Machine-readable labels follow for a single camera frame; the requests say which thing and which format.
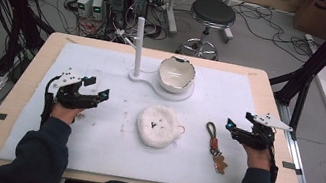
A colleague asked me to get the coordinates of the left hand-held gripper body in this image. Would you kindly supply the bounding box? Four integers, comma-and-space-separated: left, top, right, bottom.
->
46, 65, 105, 114

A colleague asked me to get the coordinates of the person's left hand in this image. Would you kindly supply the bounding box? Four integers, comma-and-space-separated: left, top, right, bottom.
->
49, 102, 87, 128

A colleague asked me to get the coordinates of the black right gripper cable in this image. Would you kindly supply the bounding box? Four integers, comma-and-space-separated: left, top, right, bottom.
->
261, 137, 285, 183

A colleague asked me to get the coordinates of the grey power supply unit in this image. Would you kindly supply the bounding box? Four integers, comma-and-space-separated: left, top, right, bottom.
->
74, 0, 96, 20
89, 0, 107, 22

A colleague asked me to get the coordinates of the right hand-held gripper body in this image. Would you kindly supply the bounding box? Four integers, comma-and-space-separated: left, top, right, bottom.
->
230, 108, 296, 156

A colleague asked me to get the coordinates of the white table mat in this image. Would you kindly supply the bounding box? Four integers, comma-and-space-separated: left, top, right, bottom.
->
0, 32, 265, 183

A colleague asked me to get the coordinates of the white eggshell-shaped bowl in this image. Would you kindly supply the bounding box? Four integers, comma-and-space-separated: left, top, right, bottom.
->
153, 52, 199, 98

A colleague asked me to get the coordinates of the white fluffy pouch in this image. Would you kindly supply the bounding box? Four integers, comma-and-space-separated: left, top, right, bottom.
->
132, 101, 190, 154

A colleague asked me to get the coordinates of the white stand with pole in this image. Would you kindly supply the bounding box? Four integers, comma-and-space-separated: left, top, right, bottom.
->
114, 14, 206, 106

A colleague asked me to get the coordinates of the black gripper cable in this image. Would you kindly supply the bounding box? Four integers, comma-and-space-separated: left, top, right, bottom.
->
261, 137, 285, 183
38, 73, 62, 131

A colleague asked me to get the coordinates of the black round stool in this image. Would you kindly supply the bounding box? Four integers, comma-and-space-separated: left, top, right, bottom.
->
175, 0, 239, 64

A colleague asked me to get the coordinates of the brown bear keychain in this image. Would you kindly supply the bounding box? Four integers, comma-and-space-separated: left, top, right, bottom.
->
198, 121, 236, 176

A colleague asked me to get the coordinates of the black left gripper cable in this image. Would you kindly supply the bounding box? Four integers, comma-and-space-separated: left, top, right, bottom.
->
38, 73, 62, 131

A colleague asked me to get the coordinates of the person's right hand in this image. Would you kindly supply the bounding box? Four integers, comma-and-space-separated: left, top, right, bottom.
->
238, 142, 275, 172

